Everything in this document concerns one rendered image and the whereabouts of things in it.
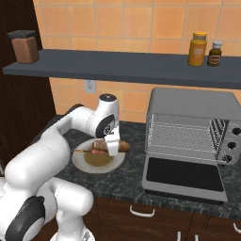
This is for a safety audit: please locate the kebab skewer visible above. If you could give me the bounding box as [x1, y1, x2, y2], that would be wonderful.
[74, 149, 110, 156]

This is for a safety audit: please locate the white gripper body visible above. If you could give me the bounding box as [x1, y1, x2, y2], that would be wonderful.
[104, 125, 121, 157]

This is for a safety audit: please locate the brown baguette bread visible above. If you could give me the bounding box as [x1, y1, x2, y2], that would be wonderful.
[92, 139, 132, 153]

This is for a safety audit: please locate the brown jar with black lid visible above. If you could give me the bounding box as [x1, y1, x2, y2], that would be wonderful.
[7, 29, 40, 65]

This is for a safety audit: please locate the toaster oven door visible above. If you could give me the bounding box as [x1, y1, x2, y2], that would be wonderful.
[141, 153, 229, 205]

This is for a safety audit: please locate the silver toaster oven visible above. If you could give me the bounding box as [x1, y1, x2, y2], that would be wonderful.
[144, 87, 241, 167]

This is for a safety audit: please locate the white round plate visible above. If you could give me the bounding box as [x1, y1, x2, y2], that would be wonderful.
[71, 138, 126, 175]

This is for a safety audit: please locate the dark wood cupboard door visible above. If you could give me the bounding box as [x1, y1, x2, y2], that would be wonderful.
[82, 216, 189, 241]
[189, 227, 241, 241]

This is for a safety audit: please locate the small dark brown bottle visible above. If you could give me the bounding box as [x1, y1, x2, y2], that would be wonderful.
[206, 40, 223, 68]

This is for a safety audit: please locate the dark grey wall shelf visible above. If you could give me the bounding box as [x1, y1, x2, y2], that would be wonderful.
[2, 48, 241, 90]

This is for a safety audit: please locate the dark wood drawer front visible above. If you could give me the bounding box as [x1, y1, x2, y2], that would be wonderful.
[92, 197, 196, 241]
[191, 214, 241, 241]

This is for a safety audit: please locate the yellow bottle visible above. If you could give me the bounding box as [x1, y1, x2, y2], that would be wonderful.
[187, 31, 208, 67]

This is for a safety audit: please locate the white wall socket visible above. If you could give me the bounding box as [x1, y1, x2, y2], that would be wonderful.
[83, 79, 97, 94]

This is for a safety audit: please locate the dark wood tall cupboard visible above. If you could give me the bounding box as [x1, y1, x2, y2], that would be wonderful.
[0, 0, 57, 177]

